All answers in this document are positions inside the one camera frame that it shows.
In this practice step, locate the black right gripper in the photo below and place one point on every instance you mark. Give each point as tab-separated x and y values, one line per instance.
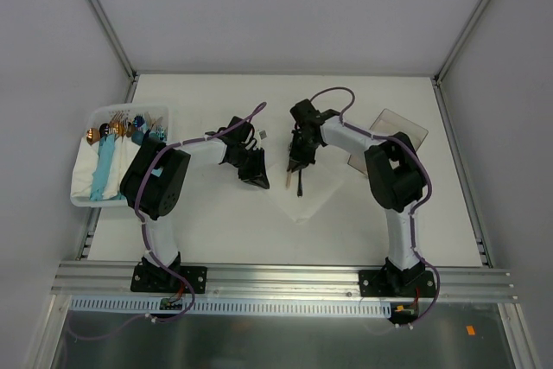
300	155

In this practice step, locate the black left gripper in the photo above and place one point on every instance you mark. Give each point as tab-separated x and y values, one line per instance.
251	163

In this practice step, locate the wooden handled spoon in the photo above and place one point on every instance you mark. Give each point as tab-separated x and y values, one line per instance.
288	178

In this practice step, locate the white paper napkin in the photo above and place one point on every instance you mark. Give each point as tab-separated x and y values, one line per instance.
319	184

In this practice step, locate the clear plastic utensil box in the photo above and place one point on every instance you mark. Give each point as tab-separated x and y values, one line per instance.
386	124

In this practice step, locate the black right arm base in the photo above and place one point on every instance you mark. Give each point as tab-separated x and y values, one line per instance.
383	283

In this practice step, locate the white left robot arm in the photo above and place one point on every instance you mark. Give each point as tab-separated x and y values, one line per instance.
152	186

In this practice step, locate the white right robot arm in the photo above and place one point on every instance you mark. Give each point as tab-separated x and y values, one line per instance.
396	178

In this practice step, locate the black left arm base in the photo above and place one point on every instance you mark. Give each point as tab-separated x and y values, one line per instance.
148	278

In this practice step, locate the light blue rolled napkin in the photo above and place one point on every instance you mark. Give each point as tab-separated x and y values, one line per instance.
101	175

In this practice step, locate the white rolled napkin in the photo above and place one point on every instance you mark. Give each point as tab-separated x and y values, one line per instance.
85	166

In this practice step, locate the copper fork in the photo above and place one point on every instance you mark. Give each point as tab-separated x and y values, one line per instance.
118	125

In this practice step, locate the white plastic basket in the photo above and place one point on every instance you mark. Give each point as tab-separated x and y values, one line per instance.
154	119

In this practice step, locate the copper spoon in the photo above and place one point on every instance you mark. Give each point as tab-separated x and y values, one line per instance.
93	136

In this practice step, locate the perforated cable duct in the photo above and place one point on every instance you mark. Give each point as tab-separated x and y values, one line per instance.
257	307

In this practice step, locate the aluminium frame rail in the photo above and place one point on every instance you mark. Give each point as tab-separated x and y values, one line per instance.
283	282

